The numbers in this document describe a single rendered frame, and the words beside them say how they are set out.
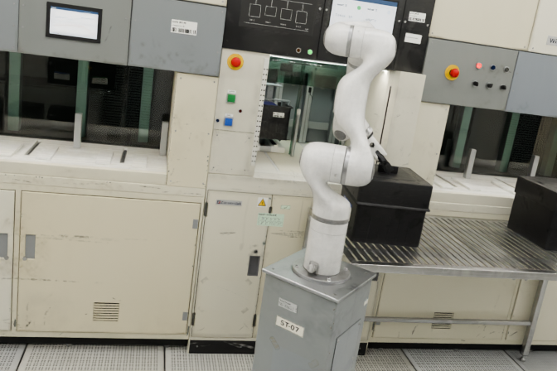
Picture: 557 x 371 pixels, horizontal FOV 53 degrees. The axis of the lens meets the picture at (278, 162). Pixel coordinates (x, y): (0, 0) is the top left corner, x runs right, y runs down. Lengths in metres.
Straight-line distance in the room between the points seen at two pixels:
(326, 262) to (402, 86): 0.99
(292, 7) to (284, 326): 1.26
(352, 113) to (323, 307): 0.59
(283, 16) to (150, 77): 0.77
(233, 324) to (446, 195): 1.17
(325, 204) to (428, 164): 1.03
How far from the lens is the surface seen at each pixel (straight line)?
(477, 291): 3.06
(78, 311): 2.67
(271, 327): 1.89
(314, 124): 3.38
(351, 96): 1.74
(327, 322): 1.77
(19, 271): 2.62
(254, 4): 2.34
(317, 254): 1.80
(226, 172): 2.43
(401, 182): 2.16
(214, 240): 2.52
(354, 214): 2.17
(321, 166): 1.71
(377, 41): 1.78
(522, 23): 2.81
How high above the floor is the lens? 1.51
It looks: 13 degrees down
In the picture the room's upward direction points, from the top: 8 degrees clockwise
